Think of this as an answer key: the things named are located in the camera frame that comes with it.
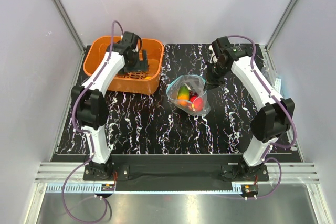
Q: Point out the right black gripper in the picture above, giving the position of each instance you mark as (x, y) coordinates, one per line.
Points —
(211, 82)

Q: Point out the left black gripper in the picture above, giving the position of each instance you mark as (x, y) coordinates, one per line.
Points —
(140, 65)

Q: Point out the orange plastic basket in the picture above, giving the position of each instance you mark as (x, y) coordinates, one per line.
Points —
(133, 82)

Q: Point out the dark red grape bunch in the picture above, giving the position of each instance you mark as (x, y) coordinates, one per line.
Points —
(193, 94)

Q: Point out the red strawberry toy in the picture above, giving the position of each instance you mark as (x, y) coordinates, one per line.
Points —
(196, 103)

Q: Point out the clear zip top bag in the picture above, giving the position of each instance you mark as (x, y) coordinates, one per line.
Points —
(194, 83)

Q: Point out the green orange mango toy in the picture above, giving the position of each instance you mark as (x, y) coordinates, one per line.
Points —
(183, 96)

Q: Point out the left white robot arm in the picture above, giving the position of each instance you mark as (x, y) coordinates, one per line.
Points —
(90, 111)

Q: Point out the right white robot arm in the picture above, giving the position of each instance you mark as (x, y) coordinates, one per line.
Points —
(274, 116)

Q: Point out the spare clear plastic bag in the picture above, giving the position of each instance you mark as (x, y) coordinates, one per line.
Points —
(273, 78)

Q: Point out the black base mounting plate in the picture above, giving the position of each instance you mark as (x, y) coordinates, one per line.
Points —
(202, 182)

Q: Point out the left aluminium corner post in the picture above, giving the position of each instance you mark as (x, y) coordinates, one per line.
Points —
(69, 24)

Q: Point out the aluminium corner post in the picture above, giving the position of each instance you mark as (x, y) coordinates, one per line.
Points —
(69, 24)
(280, 25)

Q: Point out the aluminium frame rail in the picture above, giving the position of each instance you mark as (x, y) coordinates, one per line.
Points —
(290, 173)

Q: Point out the right aluminium corner post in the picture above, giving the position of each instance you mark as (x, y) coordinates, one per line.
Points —
(280, 25)

